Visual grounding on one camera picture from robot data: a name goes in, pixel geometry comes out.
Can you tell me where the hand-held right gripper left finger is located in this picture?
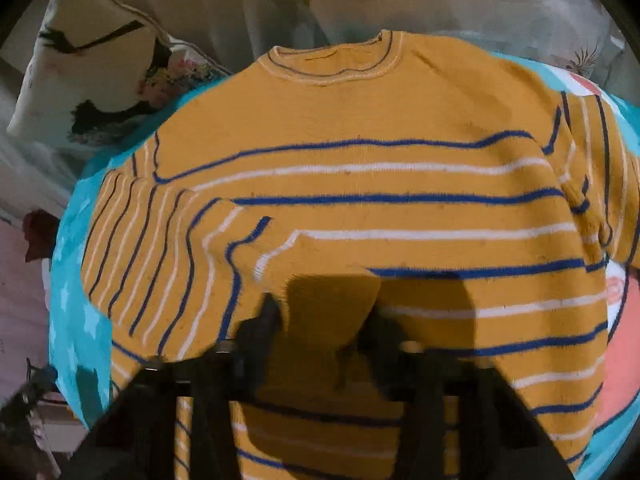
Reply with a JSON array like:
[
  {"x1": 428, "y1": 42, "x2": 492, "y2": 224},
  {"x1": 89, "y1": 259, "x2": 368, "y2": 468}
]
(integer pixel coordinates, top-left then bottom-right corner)
[{"x1": 60, "y1": 294, "x2": 284, "y2": 480}]

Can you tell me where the white floral pillow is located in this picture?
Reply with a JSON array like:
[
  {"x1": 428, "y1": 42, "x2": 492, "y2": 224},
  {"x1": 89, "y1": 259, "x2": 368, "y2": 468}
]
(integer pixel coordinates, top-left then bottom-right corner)
[{"x1": 170, "y1": 0, "x2": 626, "y2": 91}]

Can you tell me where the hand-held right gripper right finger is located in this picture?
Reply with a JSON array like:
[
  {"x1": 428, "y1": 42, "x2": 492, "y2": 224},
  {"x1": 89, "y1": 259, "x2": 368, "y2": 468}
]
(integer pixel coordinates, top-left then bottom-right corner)
[{"x1": 358, "y1": 310, "x2": 576, "y2": 480}]

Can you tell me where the dark red cloth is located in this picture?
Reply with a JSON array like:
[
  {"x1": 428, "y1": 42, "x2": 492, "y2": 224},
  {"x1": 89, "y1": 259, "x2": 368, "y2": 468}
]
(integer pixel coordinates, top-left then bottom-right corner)
[{"x1": 22, "y1": 210, "x2": 62, "y2": 263}]

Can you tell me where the turquoise cartoon printed blanket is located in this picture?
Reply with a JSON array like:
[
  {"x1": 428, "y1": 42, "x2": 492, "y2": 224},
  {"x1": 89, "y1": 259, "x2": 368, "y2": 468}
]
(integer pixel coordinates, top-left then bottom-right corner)
[{"x1": 47, "y1": 52, "x2": 640, "y2": 480}]

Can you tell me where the white eyelash print pillow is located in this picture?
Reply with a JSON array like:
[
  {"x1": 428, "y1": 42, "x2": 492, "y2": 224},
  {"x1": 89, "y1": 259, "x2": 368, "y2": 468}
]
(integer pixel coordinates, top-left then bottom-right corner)
[{"x1": 6, "y1": 0, "x2": 233, "y2": 151}]

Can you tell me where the black handled tool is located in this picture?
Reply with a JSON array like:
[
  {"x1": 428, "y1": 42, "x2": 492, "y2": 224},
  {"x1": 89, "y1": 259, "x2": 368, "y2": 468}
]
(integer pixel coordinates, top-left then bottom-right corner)
[{"x1": 0, "y1": 365, "x2": 58, "y2": 436}]

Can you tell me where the yellow striped sweater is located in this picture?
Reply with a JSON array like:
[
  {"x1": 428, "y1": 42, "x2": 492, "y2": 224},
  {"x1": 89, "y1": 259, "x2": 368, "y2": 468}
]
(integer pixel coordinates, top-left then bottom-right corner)
[{"x1": 80, "y1": 30, "x2": 640, "y2": 480}]

